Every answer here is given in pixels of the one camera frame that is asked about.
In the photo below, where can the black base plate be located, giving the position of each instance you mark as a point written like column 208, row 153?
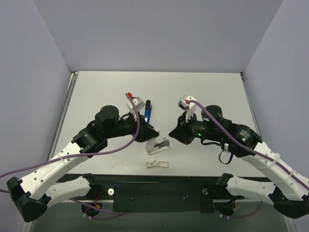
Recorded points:
column 160, row 194

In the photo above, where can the aluminium frame rail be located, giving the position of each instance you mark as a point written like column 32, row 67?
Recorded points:
column 73, row 78

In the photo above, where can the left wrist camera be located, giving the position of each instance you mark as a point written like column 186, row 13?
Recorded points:
column 138, row 102

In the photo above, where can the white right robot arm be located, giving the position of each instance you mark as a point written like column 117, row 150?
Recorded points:
column 287, row 190

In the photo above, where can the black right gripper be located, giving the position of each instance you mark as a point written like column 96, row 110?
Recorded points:
column 184, row 130

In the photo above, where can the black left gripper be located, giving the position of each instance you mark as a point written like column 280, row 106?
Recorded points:
column 142, row 131

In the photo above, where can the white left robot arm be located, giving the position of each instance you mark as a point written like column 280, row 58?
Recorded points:
column 34, row 193

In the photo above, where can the staple box lid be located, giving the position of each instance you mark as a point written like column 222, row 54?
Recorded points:
column 151, row 164

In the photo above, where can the staple box tray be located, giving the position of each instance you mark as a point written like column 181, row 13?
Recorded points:
column 163, row 164

